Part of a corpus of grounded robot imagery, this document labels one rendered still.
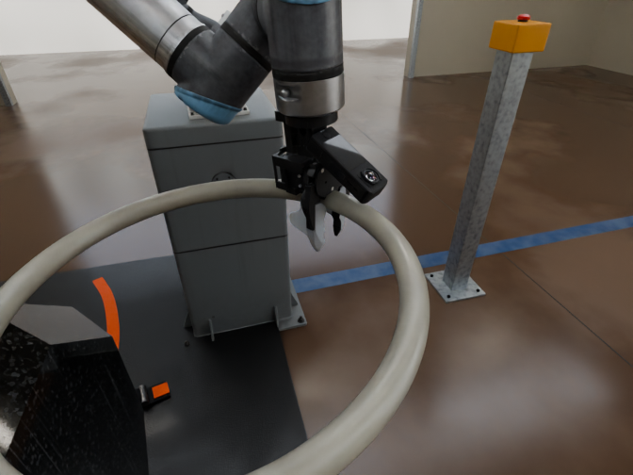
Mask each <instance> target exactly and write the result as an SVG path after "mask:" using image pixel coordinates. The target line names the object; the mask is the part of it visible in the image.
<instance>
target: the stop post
mask: <svg viewBox="0 0 633 475"><path fill-rule="evenodd" d="M550 28H551V24H550V23H545V22H538V21H531V20H501V21H495V22H494V26H493V31H492V35H491V38H490V43H489V47H490V48H493V49H496V54H495V61H494V65H493V69H492V73H491V77H490V81H489V85H488V90H487V93H486V97H485V101H484V106H483V110H482V113H481V117H480V121H479V129H478V133H477V136H476V140H475V145H474V149H473V153H472V156H471V161H470V165H469V169H468V173H467V176H466V181H465V185H464V189H463V196H462V200H461V204H460V208H459V212H458V217H457V220H456V224H455V228H454V233H453V237H452V240H451V244H450V248H449V253H448V257H447V261H446V268H445V270H441V271H437V272H432V273H426V274H425V277H426V278H427V279H428V281H429V282H430V283H431V285H432V286H433V287H434V289H435V290H436V291H437V292H438V294H439V295H440V296H441V297H442V299H443V300H444V301H445V302H446V303H453V302H457V301H461V300H466V299H471V298H475V297H479V296H484V295H485V294H486V293H485V292H484V291H483V290H482V289H481V288H480V287H479V286H478V285H477V284H476V283H475V282H474V281H473V279H472V278H471V277H470V272H471V270H472V266H473V263H474V259H475V256H476V252H477V249H478V246H479V240H480V237H481V233H482V230H483V226H484V223H485V220H486V217H487V213H488V210H489V206H490V203H491V200H492V197H493V193H494V190H495V184H496V180H497V177H498V174H499V171H500V167H501V164H502V160H503V157H504V154H505V151H506V147H507V144H508V140H509V137H510V134H511V129H512V125H513V122H514V118H515V115H516V111H517V108H518V105H519V102H520V98H521V95H522V91H523V88H524V85H525V82H526V78H527V75H528V69H529V65H530V62H531V59H532V56H533V52H542V51H543V50H544V48H545V44H546V41H547V38H548V34H549V31H550Z"/></svg>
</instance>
